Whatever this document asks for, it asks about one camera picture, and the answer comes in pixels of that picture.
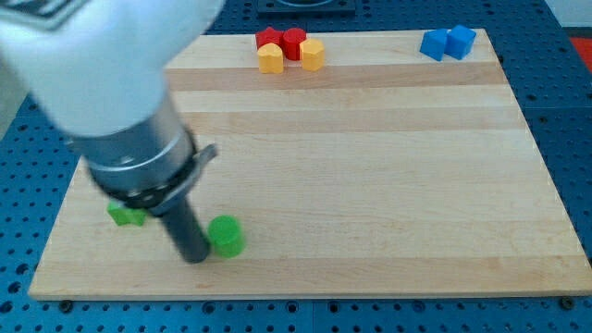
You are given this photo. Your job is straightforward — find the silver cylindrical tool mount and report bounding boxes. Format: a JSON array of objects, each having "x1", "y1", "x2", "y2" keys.
[{"x1": 68, "y1": 93, "x2": 217, "y2": 216}]

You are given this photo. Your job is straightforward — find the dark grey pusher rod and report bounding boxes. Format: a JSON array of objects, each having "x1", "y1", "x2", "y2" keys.
[{"x1": 159, "y1": 199, "x2": 210, "y2": 264}]

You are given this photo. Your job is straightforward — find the green cylinder block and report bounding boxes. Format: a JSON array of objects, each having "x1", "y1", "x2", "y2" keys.
[{"x1": 207, "y1": 216, "x2": 245, "y2": 258}]

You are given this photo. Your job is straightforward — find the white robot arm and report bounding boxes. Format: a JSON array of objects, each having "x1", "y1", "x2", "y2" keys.
[{"x1": 1, "y1": 0, "x2": 224, "y2": 263}]

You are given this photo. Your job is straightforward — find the green star block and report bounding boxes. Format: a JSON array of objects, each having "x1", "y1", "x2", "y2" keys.
[{"x1": 106, "y1": 201, "x2": 147, "y2": 227}]

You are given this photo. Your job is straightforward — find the yellow heart block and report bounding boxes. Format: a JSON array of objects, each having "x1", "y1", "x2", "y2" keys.
[{"x1": 257, "y1": 43, "x2": 284, "y2": 74}]

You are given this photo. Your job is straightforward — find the red star block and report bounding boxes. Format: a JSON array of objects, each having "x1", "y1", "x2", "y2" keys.
[{"x1": 254, "y1": 27, "x2": 284, "y2": 49}]

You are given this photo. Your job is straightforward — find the light wooden board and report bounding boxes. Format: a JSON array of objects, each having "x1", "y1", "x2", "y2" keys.
[{"x1": 29, "y1": 30, "x2": 591, "y2": 301}]

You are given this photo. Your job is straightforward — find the red cylinder block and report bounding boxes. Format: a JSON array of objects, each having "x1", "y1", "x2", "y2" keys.
[{"x1": 281, "y1": 28, "x2": 307, "y2": 61}]

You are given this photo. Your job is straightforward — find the yellow hexagon block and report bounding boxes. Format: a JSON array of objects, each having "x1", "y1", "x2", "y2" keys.
[{"x1": 300, "y1": 38, "x2": 325, "y2": 71}]

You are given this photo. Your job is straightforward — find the blue triangular block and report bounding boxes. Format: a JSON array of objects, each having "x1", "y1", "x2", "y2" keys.
[{"x1": 419, "y1": 29, "x2": 448, "y2": 61}]

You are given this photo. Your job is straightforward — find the blue cube block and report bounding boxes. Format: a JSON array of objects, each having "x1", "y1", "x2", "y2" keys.
[{"x1": 444, "y1": 25, "x2": 476, "y2": 60}]

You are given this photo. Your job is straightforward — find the black square base plate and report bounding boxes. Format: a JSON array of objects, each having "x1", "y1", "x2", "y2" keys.
[{"x1": 254, "y1": 0, "x2": 356, "y2": 16}]

